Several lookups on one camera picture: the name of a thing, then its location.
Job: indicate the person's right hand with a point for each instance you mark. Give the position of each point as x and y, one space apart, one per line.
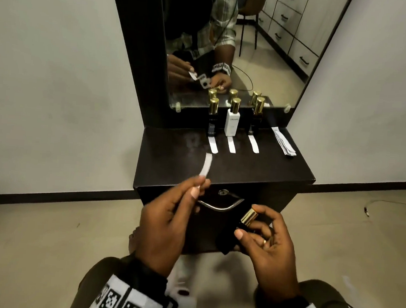
275 256

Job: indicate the person's left hand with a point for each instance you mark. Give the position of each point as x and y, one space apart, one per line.
160 226

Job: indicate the person's right thumb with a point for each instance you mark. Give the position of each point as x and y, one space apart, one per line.
250 240

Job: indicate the person's left thumb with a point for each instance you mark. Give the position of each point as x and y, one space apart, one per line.
186 207

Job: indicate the small black gold-capped perfume bottle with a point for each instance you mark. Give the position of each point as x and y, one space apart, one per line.
249 217

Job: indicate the curved white paper test strip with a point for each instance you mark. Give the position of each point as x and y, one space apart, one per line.
206 164

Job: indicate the metal drawer keyhole lock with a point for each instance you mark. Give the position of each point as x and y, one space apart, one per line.
223 192

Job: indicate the dark wooden dressing table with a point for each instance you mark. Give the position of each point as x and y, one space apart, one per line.
174 157

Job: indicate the person's bare foot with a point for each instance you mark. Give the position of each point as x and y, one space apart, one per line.
133 239

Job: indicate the flat white paper test strip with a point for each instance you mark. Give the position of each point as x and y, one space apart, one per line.
231 144
213 146
254 144

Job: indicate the person's olive trousers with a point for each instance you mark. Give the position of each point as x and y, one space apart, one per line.
321 294

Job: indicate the tall black gold-capped perfume bottle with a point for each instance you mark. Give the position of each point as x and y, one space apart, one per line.
257 117
212 119

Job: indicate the white gold-capped perfume bottle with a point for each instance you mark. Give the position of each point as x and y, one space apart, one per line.
232 121

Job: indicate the mirror mounting clip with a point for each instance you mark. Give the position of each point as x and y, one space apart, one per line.
287 108
177 106

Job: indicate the pile of white paper strips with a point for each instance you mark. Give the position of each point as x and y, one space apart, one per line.
284 141

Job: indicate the left wrist marker band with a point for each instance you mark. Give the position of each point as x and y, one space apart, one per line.
131 301

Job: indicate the white wrist camera device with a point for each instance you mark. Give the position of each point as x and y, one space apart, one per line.
182 297

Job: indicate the wall mirror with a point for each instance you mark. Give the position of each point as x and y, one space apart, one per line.
266 59

